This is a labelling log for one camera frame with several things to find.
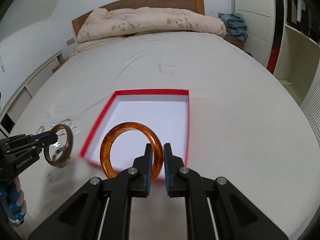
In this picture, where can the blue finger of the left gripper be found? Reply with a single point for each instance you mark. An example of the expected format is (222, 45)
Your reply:
(43, 136)

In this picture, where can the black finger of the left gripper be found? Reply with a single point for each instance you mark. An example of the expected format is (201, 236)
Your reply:
(50, 141)

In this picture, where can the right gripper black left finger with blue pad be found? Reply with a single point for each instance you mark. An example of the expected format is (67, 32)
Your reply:
(100, 209)

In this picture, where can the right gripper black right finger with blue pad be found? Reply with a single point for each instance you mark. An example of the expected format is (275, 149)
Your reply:
(215, 208)

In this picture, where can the dark olive brown bangle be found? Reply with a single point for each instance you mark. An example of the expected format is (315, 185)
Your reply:
(65, 156)

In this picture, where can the amber resin bangle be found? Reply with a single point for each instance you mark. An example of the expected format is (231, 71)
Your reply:
(116, 131)

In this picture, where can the red jewelry box tray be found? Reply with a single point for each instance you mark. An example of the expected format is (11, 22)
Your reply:
(164, 111)

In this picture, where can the blue white gloved left hand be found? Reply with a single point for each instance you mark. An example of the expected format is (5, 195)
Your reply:
(13, 205)

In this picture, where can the pink floral duvet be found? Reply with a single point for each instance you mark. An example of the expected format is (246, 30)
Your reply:
(102, 23)

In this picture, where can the wooden nightstand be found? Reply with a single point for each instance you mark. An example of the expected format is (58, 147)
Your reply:
(236, 42)

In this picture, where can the blue crumpled cloth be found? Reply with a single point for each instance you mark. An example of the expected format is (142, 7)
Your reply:
(235, 26)

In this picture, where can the wooden headboard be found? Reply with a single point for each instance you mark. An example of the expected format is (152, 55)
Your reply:
(196, 6)

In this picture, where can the white wardrobe shelving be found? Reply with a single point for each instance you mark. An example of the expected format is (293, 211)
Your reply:
(283, 36)

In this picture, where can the white low wall cabinet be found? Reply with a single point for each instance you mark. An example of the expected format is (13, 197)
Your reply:
(15, 106)

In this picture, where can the wall switch plate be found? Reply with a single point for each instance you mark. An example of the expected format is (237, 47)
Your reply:
(70, 41)

